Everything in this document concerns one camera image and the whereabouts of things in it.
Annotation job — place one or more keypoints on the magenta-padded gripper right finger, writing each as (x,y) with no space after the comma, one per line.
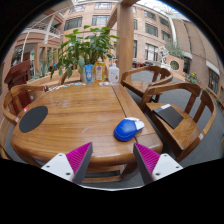
(163,166)

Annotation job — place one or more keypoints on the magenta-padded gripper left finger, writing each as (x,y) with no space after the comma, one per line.
(60,165)

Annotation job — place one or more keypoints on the blue and white computer mouse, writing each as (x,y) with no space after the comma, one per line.
(126,130)

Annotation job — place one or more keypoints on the round dark grey mouse pad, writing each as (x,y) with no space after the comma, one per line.
(33,119)

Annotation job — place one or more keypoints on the wooden armchair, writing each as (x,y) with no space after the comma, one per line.
(180,133)
(20,87)
(63,78)
(140,86)

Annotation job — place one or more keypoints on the black notebook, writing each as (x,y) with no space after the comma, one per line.
(170,116)

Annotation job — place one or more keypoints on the blue tube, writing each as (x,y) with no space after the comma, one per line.
(88,73)

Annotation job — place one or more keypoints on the dark red wooden lectern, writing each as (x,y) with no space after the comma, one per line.
(16,75)

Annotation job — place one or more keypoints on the yellow liquid bottle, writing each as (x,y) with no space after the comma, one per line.
(100,71)

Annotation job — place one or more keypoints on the green potted plant, white pot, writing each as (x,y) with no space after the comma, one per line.
(83,46)

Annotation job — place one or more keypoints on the wooden pillar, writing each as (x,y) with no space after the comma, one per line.
(125,40)

